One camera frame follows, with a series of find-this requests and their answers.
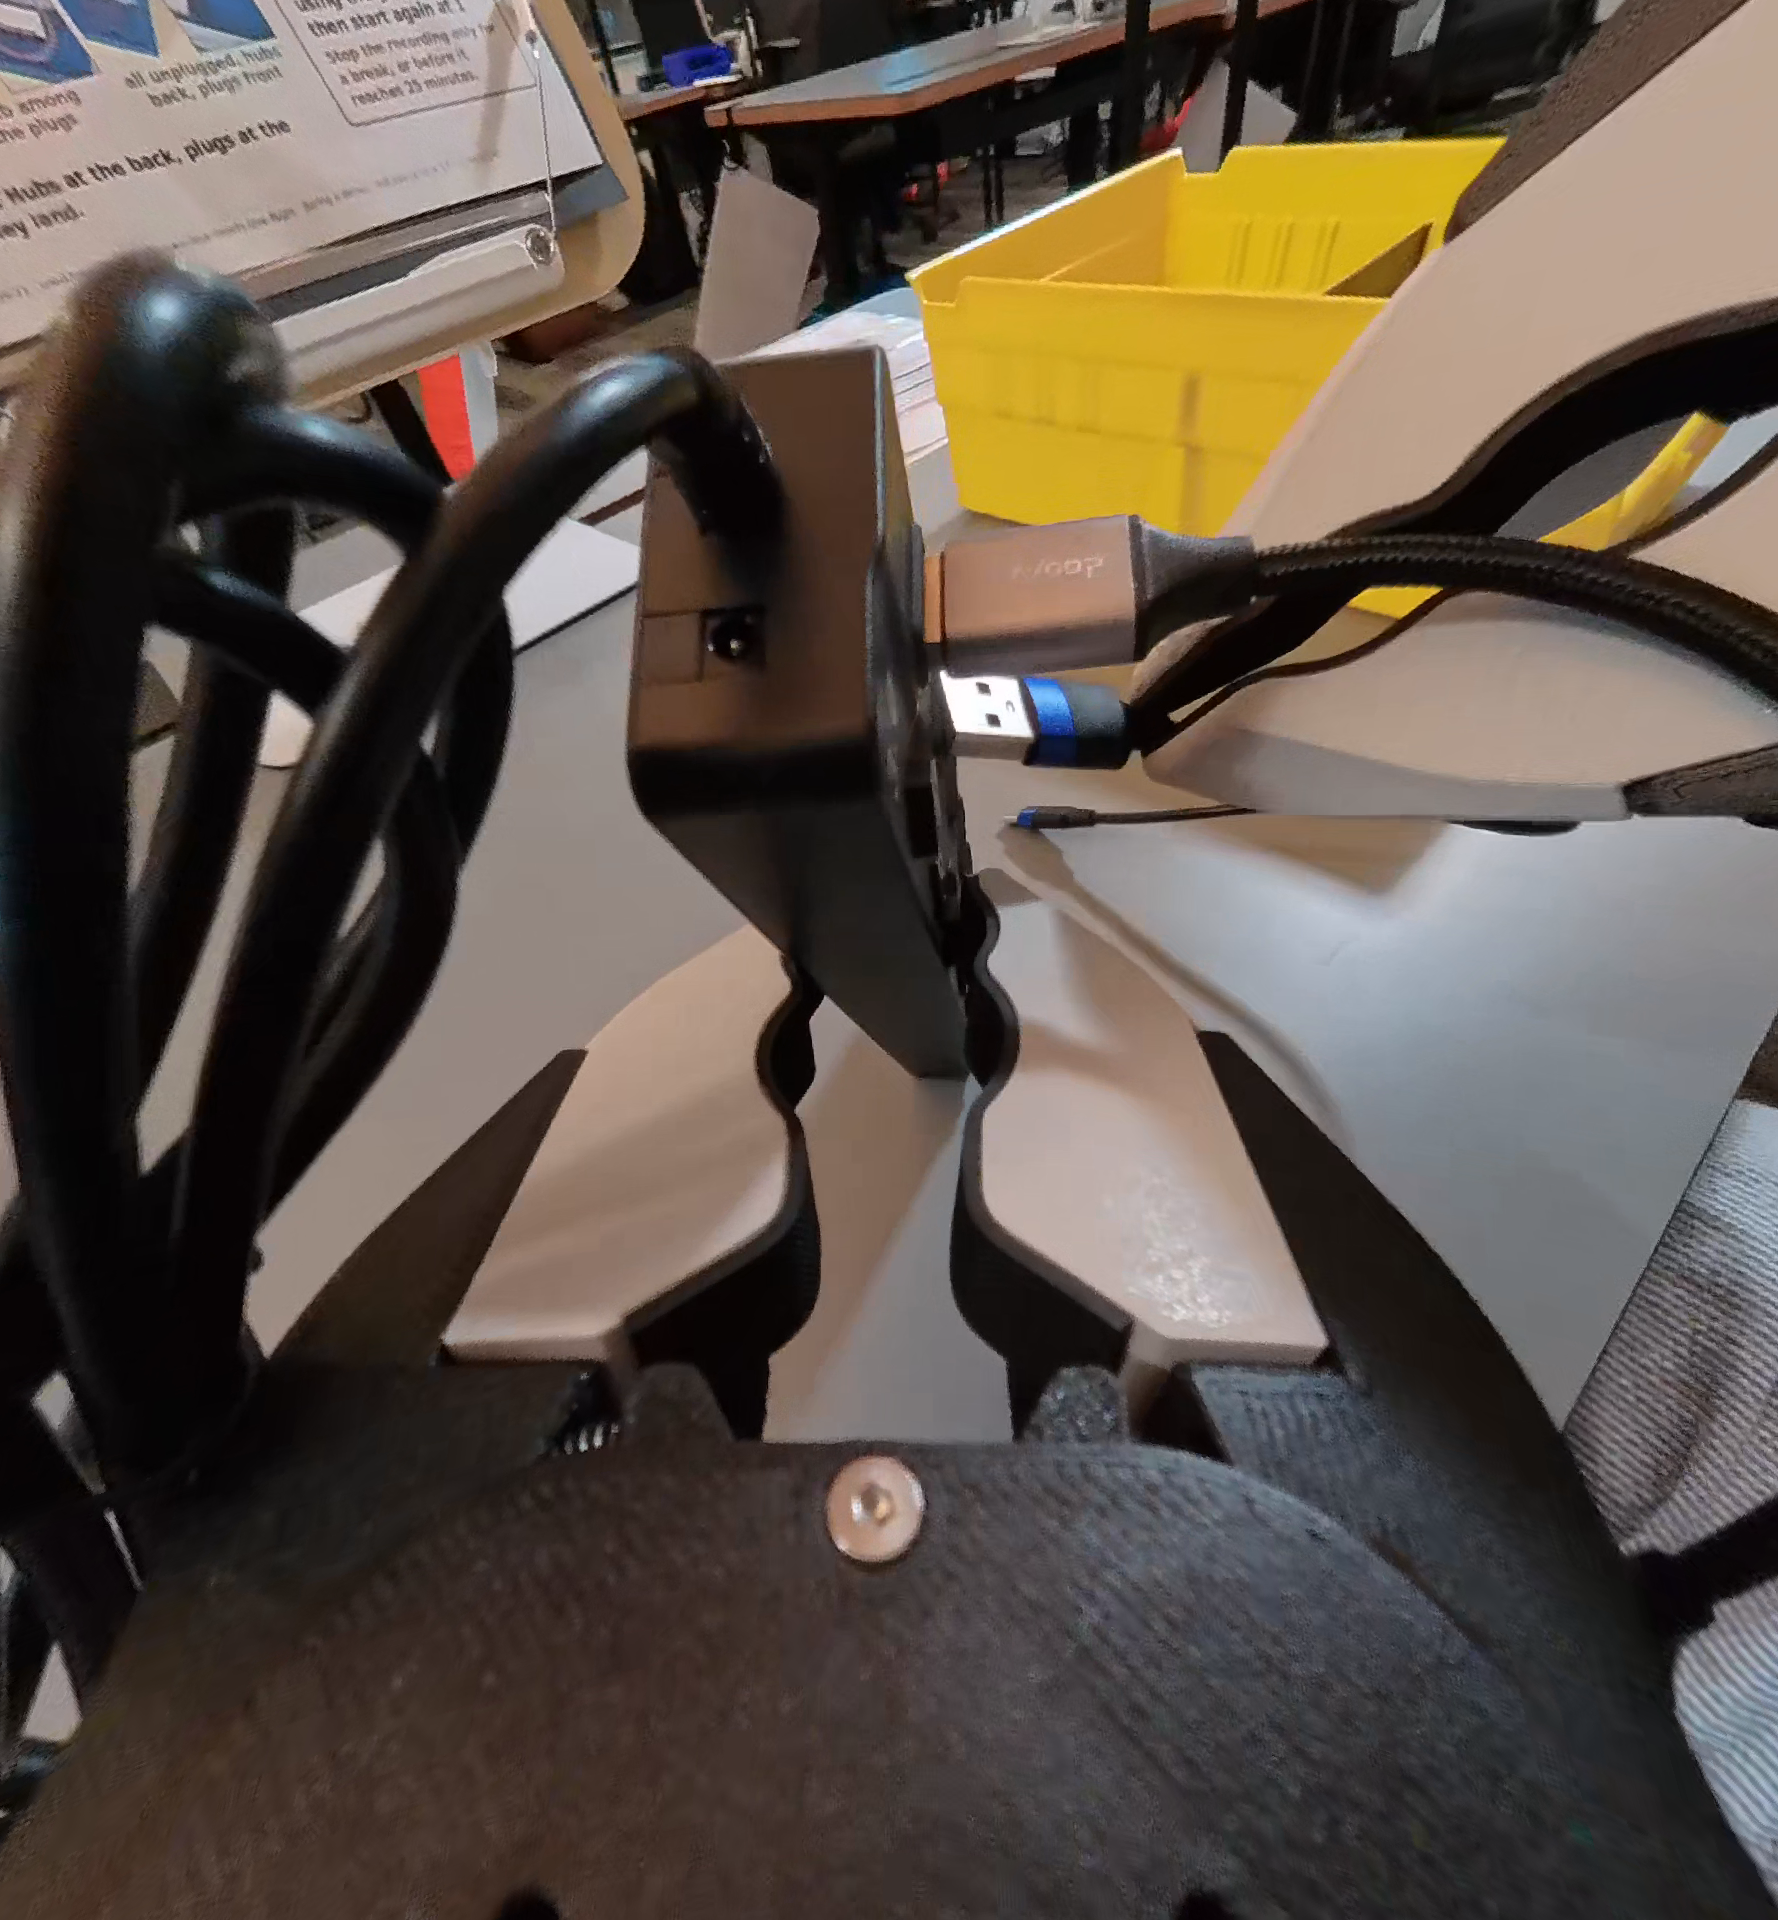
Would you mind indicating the red plastic bin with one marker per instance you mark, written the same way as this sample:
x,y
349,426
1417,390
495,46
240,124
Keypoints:
x,y
443,421

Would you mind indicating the yellow plastic bin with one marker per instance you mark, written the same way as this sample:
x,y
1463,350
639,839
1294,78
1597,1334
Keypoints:
x,y
1069,390

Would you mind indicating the printed instruction sheet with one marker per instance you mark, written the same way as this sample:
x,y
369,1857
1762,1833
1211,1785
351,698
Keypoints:
x,y
155,150

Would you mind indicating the black USB hub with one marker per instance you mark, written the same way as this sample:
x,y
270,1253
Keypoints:
x,y
800,840

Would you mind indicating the white card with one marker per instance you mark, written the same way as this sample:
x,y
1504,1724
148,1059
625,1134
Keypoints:
x,y
1250,119
754,272

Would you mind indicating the person's grey striped shirt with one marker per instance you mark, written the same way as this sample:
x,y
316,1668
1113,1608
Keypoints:
x,y
1730,1351

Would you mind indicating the small blue bin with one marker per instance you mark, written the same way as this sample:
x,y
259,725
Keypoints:
x,y
698,65

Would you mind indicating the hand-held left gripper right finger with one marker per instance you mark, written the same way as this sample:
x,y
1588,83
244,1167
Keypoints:
x,y
1130,1170

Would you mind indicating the brown background table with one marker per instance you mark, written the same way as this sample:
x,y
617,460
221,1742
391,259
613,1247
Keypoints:
x,y
905,83

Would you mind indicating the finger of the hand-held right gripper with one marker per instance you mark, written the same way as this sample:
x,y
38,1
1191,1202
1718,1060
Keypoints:
x,y
1429,766
1653,227

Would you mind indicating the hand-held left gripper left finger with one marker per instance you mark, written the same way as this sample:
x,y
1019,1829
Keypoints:
x,y
633,1186

